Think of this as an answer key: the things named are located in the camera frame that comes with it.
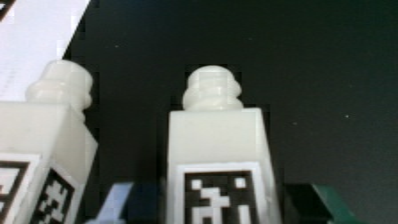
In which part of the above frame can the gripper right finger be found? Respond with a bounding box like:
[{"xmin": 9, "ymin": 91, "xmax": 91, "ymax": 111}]
[{"xmin": 283, "ymin": 183, "xmax": 368, "ymax": 224}]

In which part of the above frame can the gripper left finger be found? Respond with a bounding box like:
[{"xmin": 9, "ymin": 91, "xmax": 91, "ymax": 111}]
[{"xmin": 84, "ymin": 182, "xmax": 158, "ymax": 224}]

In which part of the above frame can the white marker sheet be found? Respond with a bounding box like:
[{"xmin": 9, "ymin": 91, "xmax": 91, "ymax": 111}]
[{"xmin": 0, "ymin": 0, "xmax": 91, "ymax": 101}]

